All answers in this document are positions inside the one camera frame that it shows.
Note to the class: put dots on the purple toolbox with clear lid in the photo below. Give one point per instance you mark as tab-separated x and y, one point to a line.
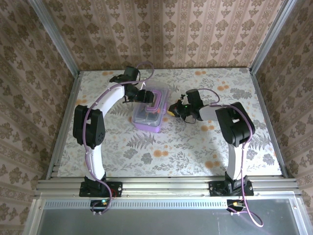
146	127

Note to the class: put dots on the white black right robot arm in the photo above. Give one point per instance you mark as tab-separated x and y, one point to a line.
234	124

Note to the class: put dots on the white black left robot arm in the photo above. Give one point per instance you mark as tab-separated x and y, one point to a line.
90	127

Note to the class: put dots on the grey metal panel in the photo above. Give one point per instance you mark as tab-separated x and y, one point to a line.
159	220

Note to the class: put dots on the right connector board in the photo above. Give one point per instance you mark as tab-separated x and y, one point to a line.
234	204

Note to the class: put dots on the connector board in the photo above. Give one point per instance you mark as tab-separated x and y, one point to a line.
100	203
234	204

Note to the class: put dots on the left connector board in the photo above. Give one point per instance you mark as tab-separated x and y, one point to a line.
100	203

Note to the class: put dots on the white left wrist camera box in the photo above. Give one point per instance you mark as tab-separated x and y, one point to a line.
143	86

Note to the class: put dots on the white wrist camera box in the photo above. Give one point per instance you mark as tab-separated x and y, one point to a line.
183	99
143	86

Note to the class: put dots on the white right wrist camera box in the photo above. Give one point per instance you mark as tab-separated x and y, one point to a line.
183	99

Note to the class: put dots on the aluminium left side rail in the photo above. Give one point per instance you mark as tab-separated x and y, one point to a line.
69	105

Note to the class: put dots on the aluminium right side rail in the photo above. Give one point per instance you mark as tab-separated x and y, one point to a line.
261	98

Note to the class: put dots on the aluminium mounting rail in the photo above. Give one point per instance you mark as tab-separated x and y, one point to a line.
166	187

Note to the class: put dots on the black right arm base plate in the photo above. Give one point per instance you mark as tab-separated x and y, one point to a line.
215	188

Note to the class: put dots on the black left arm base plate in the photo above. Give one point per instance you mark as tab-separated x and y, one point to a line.
117	188

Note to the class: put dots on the aluminium left corner post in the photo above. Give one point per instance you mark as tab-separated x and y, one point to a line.
55	36

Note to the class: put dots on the aluminium corner post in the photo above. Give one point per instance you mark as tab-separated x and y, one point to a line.
271	36
55	36

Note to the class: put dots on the aluminium right corner post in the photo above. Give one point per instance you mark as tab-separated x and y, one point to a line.
271	36

